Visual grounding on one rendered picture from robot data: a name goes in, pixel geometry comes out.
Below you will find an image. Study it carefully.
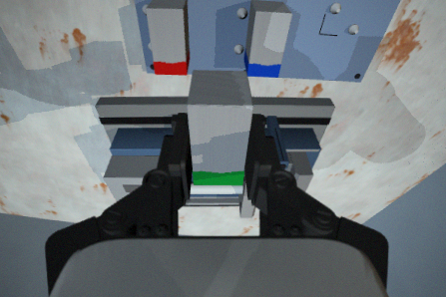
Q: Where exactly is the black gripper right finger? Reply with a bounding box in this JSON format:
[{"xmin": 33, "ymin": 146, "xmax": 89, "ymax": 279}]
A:
[{"xmin": 244, "ymin": 114, "xmax": 389, "ymax": 290}]

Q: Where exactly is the grey rectangular block with green end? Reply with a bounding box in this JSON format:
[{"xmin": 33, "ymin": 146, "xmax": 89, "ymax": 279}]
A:
[{"xmin": 187, "ymin": 70, "xmax": 253, "ymax": 185}]

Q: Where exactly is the grey block with red end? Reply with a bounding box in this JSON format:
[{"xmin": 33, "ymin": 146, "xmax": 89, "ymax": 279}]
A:
[{"xmin": 146, "ymin": 0, "xmax": 190, "ymax": 75}]

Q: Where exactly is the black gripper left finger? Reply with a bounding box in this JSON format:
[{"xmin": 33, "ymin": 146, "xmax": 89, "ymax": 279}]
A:
[{"xmin": 45, "ymin": 113, "xmax": 193, "ymax": 297}]

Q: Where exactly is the grey rectangular bar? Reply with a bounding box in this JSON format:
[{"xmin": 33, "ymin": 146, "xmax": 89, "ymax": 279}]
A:
[{"xmin": 286, "ymin": 152, "xmax": 293, "ymax": 172}]

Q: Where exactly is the grey block with blue end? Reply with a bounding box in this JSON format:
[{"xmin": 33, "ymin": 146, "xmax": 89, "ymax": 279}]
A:
[{"xmin": 244, "ymin": 0, "xmax": 292, "ymax": 78}]

